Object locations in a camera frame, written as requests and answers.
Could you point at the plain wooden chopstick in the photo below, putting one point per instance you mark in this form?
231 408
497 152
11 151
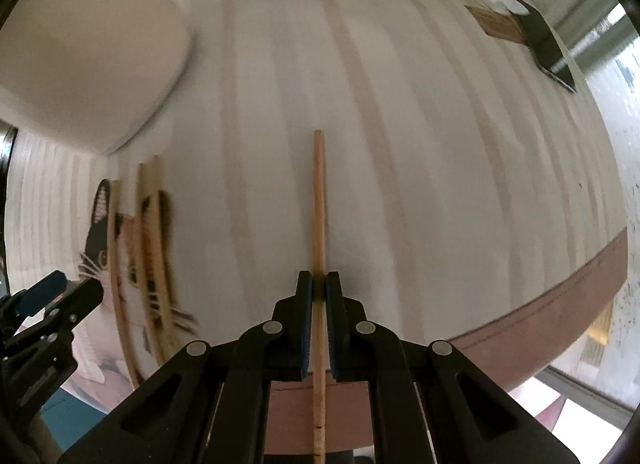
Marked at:
318 194

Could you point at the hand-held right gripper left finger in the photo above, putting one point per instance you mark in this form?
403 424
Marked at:
305 324

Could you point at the row of wooden chopsticks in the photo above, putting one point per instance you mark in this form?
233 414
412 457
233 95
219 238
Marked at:
159 254

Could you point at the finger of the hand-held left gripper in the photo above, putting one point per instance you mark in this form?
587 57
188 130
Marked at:
42 291
80 301

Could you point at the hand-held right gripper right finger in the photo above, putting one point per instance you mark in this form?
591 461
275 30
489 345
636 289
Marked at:
333 324

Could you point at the metal window frame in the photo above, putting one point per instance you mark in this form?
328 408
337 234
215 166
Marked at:
595 29

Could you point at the black smartphone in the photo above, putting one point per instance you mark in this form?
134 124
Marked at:
542 41

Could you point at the cat print striped tablecloth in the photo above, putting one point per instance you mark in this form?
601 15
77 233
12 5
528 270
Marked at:
425 169

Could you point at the cream utensil holder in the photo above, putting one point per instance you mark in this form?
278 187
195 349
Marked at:
90 44

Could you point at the small brown card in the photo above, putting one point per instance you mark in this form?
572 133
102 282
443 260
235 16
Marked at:
497 24

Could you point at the blue kitchen cabinet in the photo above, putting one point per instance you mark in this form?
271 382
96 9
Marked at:
70 404

